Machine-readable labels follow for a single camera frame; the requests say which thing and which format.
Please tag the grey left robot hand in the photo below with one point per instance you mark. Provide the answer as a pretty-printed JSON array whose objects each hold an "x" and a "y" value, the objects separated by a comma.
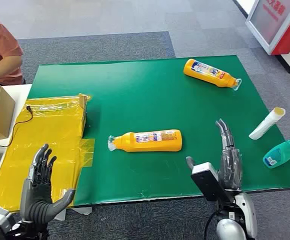
[{"x": 35, "y": 205}]

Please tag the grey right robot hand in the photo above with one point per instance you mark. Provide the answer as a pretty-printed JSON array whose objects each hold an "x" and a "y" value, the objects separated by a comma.
[{"x": 231, "y": 169}]

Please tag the orange bottle with clear cap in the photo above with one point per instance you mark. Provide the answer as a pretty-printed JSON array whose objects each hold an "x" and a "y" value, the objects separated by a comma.
[
  {"x": 155, "y": 142},
  {"x": 205, "y": 74}
]

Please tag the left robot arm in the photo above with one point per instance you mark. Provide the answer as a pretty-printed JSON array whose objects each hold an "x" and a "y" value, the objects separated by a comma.
[{"x": 29, "y": 233}]

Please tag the white tube bottle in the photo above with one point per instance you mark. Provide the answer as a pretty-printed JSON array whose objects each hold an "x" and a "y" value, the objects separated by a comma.
[{"x": 265, "y": 125}]

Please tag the teal plastic bottle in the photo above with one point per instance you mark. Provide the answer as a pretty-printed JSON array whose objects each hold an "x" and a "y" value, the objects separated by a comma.
[{"x": 282, "y": 154}]

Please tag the yellow plastic wrapped box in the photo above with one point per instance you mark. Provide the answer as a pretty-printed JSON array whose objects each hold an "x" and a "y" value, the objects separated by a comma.
[{"x": 47, "y": 132}]

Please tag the green table mat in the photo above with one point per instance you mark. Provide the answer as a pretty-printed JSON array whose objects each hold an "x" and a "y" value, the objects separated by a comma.
[{"x": 147, "y": 99}]

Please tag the red and white sign stand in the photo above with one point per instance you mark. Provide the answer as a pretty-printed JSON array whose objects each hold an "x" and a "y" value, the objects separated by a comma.
[{"x": 272, "y": 20}]

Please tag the person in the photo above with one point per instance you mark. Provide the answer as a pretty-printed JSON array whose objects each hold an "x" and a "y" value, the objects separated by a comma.
[{"x": 0, "y": 43}]

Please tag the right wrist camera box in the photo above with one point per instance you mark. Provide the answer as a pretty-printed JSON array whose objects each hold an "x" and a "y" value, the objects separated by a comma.
[{"x": 205, "y": 180}]

